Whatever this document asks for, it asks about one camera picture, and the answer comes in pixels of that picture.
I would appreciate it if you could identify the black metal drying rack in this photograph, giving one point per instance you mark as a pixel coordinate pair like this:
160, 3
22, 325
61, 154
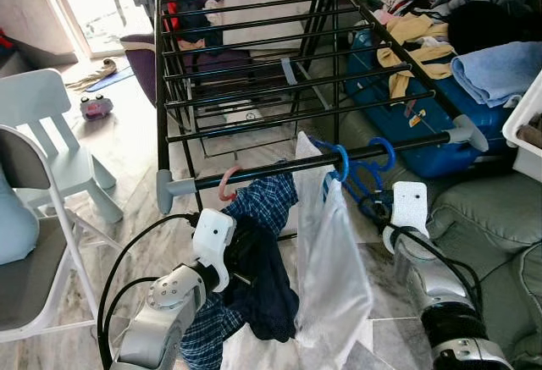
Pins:
279, 167

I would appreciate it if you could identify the white thin garment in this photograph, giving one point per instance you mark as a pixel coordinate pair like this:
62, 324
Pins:
330, 277

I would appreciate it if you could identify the navy blue shorts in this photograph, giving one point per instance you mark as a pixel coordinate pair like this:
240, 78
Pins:
267, 294

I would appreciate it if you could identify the grey green sofa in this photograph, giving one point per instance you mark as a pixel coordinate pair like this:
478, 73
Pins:
483, 226

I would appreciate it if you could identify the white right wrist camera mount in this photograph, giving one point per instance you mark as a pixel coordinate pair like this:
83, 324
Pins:
411, 209

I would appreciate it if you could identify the white small appliance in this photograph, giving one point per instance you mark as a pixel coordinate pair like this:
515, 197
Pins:
246, 114

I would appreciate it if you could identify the white plastic storage bin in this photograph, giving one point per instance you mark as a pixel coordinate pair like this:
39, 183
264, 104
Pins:
525, 107

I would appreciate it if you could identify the blue plaid shirt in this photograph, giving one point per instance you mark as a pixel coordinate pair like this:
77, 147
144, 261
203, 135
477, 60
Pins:
267, 201

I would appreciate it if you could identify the blue plastic hanger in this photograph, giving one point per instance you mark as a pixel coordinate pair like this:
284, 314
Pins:
385, 154
343, 162

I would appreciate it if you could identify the light blue folded towel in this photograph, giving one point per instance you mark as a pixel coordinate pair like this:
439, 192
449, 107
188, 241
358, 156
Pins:
500, 74

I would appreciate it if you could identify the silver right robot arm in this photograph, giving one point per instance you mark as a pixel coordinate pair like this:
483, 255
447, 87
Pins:
432, 285

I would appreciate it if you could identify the white cushion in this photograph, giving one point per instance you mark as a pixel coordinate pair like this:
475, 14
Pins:
271, 6

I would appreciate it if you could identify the beige floor cloth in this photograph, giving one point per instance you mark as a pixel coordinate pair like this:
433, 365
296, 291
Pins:
91, 75

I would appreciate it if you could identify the red garment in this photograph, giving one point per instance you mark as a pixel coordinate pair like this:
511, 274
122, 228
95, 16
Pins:
173, 14

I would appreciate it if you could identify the black fabric bundle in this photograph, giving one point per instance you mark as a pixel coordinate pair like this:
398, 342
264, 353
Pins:
483, 27

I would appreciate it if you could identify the purple armchair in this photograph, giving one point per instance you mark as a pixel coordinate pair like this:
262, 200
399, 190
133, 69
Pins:
140, 57

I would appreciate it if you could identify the brown folded cloth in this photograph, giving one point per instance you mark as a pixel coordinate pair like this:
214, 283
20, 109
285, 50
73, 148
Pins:
530, 135

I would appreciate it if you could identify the light blue cushion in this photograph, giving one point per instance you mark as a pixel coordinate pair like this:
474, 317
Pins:
15, 218

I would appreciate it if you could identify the blue suitcase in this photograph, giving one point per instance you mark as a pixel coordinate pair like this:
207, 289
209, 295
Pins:
423, 146

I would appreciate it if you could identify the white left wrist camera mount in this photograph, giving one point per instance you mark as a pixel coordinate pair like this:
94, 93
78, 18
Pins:
212, 239

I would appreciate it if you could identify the white grey folding chair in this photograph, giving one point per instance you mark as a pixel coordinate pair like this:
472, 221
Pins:
34, 285

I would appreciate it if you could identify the yellow garment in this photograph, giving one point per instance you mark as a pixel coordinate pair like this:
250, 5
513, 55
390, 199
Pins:
415, 31

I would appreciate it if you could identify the blue floor mat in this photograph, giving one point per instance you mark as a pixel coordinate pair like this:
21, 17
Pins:
114, 80

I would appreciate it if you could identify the light blue kids chair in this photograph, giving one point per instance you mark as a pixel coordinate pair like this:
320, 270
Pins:
42, 99

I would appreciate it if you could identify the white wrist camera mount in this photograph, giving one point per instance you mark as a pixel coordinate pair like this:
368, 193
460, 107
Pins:
411, 209
212, 239

